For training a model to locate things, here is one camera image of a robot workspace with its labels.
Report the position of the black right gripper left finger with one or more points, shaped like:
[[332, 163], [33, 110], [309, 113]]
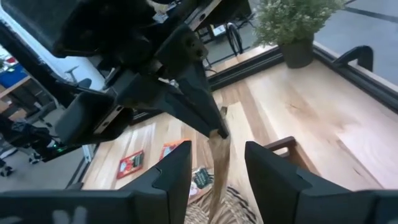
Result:
[[174, 186]]

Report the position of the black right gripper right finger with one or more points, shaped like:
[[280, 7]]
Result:
[[273, 186]]

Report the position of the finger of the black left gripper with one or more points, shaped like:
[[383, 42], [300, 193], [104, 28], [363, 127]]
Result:
[[205, 96], [161, 99]]

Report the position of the orange peach tea bag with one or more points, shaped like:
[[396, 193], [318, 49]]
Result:
[[169, 148]]

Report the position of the red strawberry tea bag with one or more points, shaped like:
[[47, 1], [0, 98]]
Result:
[[130, 164]]

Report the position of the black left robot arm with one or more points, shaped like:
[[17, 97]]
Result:
[[93, 21]]

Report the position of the brown wooden compartment box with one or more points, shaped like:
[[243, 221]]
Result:
[[281, 144]]

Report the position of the round woven straw placemat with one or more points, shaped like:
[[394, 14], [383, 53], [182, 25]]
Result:
[[236, 212]]

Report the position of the small potted green plant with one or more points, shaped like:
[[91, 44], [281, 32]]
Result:
[[292, 18]]

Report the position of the black metal bracket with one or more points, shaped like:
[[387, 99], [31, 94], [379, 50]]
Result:
[[367, 53]]

